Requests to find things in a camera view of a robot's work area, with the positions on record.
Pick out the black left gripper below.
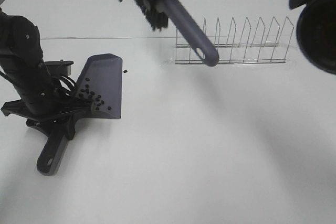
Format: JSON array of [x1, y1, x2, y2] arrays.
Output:
[[1, 99, 91, 140]]

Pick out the pile of coffee beans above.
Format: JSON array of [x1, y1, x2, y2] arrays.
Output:
[[77, 77, 112, 112]]

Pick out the grey hand brush black bristles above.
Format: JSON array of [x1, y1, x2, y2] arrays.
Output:
[[134, 0, 219, 67]]

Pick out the grey plastic dustpan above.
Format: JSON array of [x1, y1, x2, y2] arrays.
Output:
[[36, 54, 123, 176]]

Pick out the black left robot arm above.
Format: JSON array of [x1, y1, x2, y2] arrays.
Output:
[[1, 12, 90, 140]]

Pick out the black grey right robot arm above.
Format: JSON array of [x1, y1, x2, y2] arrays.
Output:
[[119, 0, 335, 74]]

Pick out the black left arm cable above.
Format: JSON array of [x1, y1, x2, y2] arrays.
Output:
[[51, 76, 79, 104]]

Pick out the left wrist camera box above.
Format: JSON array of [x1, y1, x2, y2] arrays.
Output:
[[45, 60, 74, 77]]

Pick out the metal wire dish rack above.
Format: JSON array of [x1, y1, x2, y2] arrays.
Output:
[[174, 16, 295, 65]]

